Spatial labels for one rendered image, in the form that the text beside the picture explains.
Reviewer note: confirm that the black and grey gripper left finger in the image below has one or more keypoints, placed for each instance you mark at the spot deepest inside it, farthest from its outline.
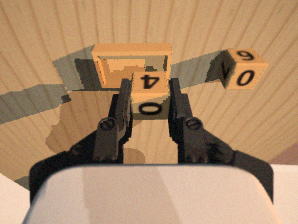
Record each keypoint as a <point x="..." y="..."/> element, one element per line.
<point x="103" y="146"/>

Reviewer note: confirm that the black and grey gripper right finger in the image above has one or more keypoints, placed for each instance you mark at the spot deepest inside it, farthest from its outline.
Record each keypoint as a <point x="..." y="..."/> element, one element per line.
<point x="196" y="145"/>

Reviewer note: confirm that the orange calendar cube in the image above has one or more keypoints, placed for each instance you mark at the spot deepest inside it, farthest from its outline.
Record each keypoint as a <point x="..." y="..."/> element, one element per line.
<point x="240" y="69"/>
<point x="150" y="95"/>

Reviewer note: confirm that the orange wooden tray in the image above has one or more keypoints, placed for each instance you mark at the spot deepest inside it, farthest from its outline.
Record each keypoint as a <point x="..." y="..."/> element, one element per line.
<point x="119" y="60"/>

